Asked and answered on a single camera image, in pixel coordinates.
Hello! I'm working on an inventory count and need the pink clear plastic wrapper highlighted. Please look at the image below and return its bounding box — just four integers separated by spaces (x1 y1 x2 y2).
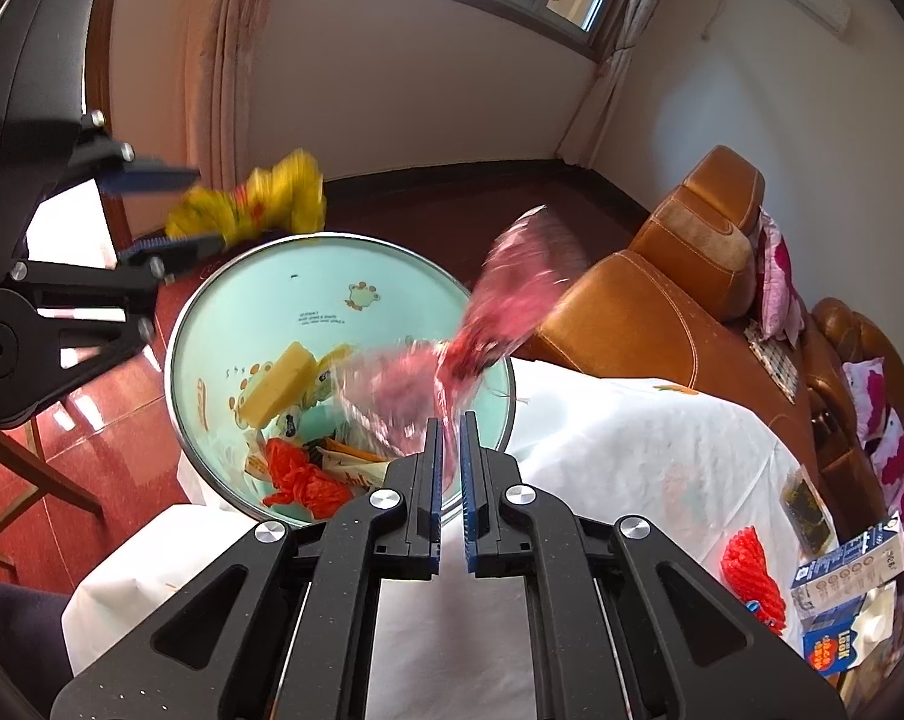
332 204 592 462

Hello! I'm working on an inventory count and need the yellow plastic bag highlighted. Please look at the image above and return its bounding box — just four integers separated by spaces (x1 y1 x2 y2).
165 148 327 245

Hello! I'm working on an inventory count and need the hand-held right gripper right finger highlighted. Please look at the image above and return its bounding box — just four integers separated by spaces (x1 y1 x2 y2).
459 411 849 720

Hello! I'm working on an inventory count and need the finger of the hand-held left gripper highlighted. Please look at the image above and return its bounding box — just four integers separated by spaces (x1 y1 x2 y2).
43 111 202 200
2 232 228 415

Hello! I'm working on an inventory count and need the blue white carton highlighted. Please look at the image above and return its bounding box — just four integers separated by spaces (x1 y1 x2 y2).
789 514 904 616

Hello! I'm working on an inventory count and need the blue orange snack box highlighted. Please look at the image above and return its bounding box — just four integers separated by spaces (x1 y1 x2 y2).
801 600 873 680

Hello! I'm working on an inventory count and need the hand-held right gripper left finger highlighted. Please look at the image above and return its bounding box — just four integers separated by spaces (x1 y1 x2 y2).
50 416 447 720

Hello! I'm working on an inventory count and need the person's dark trouser leg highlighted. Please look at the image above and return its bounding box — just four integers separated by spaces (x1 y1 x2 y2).
0 581 74 720

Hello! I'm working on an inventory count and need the mint green metal-rimmed bin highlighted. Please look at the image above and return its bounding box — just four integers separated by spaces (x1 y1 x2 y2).
164 232 514 527

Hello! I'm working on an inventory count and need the red foam fruit net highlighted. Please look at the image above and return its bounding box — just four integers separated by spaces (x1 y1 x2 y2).
722 526 789 635

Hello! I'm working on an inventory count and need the pink floral pillow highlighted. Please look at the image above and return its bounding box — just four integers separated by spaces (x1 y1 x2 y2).
842 356 904 451
756 210 806 346
872 427 904 541

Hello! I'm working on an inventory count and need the wooden door frame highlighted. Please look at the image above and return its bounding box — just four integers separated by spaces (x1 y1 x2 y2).
84 0 134 271

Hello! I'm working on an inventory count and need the yellow sponge block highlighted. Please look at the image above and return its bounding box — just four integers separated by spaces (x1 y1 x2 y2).
238 341 314 428

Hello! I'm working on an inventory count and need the checked mat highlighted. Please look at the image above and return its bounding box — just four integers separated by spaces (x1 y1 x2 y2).
744 319 802 402

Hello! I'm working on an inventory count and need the pink curtain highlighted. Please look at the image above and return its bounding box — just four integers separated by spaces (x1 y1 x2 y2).
557 4 648 166
185 0 273 188

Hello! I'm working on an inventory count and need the dark seaweed packet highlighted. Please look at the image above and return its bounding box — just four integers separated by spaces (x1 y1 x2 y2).
780 465 837 548

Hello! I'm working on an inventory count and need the orange leather sofa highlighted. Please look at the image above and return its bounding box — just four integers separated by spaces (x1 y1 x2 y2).
523 146 858 563

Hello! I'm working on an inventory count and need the white tablecloth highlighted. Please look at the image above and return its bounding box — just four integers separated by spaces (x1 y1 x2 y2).
60 356 836 720

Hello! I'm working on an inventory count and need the red plastic bag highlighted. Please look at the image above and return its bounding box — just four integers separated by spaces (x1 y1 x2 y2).
261 439 355 520

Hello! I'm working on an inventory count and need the wooden chair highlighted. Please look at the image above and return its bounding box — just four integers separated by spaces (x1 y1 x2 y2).
0 412 104 578

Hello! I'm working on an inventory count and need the brown leather sofa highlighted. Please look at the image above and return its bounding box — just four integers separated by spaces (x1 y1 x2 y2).
812 298 904 541

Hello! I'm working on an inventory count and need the orange snack wrapper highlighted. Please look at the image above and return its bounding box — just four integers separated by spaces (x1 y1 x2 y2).
317 439 389 492

